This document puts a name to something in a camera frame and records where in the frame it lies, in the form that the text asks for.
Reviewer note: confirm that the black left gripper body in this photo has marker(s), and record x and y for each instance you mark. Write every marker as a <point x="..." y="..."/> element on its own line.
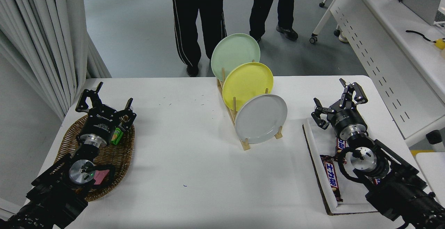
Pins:
<point x="100" y="123"/>

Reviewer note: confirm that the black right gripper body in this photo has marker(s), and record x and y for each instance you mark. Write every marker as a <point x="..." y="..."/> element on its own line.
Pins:
<point x="347" y="117"/>

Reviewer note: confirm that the grey plate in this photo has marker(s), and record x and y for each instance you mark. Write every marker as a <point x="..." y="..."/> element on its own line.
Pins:
<point x="260" y="119"/>

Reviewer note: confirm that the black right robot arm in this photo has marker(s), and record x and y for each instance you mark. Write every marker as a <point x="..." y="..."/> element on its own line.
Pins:
<point x="403" y="190"/>

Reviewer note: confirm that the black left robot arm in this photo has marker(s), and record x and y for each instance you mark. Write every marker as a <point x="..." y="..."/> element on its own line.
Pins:
<point x="52" y="194"/>

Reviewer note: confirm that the yellow plate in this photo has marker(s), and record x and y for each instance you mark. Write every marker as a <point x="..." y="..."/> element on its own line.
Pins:
<point x="245" y="84"/>

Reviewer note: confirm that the wooden plate rack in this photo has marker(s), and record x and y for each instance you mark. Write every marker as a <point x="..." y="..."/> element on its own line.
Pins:
<point x="245" y="145"/>

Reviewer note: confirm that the pale green plate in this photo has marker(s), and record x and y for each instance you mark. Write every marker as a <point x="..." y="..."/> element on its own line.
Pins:
<point x="233" y="51"/>

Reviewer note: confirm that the small green packet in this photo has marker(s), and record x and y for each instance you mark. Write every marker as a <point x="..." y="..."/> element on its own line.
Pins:
<point x="116" y="136"/>

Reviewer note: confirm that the brown snack bar blue print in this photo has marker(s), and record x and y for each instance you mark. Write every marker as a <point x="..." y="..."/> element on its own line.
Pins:
<point x="340" y="144"/>
<point x="330" y="177"/>

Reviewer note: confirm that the white shallow tray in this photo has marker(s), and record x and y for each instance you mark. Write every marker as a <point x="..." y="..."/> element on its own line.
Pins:
<point x="320" y="142"/>

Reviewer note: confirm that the brown wicker basket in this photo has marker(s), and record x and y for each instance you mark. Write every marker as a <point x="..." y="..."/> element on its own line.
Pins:
<point x="116" y="157"/>

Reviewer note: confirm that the white desk with perforated panel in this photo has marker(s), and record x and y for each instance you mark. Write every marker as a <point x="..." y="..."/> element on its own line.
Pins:
<point x="382" y="51"/>

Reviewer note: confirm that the pink packet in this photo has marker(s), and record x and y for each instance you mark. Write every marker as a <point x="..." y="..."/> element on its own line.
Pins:
<point x="100" y="177"/>

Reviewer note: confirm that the pale grey curtain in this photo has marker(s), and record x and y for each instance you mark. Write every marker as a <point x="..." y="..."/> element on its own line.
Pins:
<point x="38" y="30"/>

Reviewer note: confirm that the small white table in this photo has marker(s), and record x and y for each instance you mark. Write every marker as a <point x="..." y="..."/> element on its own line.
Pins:
<point x="433" y="170"/>

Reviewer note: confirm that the small yellow object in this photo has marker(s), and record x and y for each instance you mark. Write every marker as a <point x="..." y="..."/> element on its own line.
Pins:
<point x="440" y="44"/>

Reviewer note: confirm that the person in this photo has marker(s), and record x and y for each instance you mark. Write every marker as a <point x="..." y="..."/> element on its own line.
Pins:
<point x="267" y="2"/>
<point x="194" y="20"/>

